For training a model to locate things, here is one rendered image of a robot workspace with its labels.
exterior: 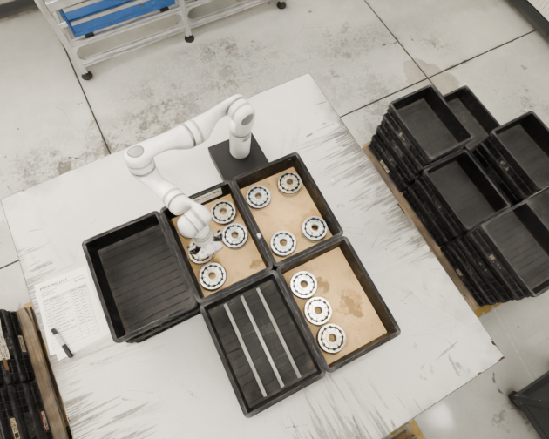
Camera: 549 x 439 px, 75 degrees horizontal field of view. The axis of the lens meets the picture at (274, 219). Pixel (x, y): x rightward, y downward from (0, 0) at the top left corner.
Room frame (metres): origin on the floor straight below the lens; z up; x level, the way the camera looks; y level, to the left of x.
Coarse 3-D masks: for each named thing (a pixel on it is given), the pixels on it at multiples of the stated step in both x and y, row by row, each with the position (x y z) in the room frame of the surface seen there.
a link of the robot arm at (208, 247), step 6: (210, 228) 0.37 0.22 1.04; (210, 234) 0.34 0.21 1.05; (210, 240) 0.33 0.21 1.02; (198, 246) 0.31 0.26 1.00; (204, 246) 0.31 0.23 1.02; (210, 246) 0.31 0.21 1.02; (216, 246) 0.31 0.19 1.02; (222, 246) 0.32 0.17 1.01; (204, 252) 0.29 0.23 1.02; (210, 252) 0.29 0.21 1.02; (216, 252) 0.30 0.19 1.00; (204, 258) 0.27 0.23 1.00
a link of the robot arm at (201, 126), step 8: (232, 96) 0.87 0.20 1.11; (240, 96) 0.88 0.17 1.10; (224, 104) 0.83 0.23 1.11; (232, 104) 0.84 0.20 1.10; (208, 112) 0.78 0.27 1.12; (216, 112) 0.79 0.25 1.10; (224, 112) 0.82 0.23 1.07; (192, 120) 0.73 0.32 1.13; (200, 120) 0.73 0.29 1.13; (208, 120) 0.75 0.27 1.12; (216, 120) 0.77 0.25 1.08; (192, 128) 0.69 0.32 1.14; (200, 128) 0.70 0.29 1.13; (208, 128) 0.72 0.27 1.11; (200, 136) 0.68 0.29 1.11; (208, 136) 0.70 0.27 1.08
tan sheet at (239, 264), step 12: (180, 216) 0.47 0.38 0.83; (240, 216) 0.50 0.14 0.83; (216, 228) 0.43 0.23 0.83; (180, 240) 0.37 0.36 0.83; (192, 240) 0.37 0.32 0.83; (252, 240) 0.40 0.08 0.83; (228, 252) 0.34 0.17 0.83; (240, 252) 0.35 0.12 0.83; (252, 252) 0.35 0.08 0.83; (192, 264) 0.28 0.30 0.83; (228, 264) 0.29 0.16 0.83; (240, 264) 0.30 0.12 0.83; (252, 264) 0.30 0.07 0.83; (264, 264) 0.31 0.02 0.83; (228, 276) 0.25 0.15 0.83; (240, 276) 0.25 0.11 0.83; (204, 288) 0.19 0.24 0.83
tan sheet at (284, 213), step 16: (272, 176) 0.69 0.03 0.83; (272, 192) 0.62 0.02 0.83; (304, 192) 0.63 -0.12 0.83; (272, 208) 0.54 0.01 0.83; (288, 208) 0.55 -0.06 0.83; (304, 208) 0.56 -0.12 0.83; (272, 224) 0.48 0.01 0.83; (288, 224) 0.48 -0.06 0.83; (304, 240) 0.42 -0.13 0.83; (288, 256) 0.35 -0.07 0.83
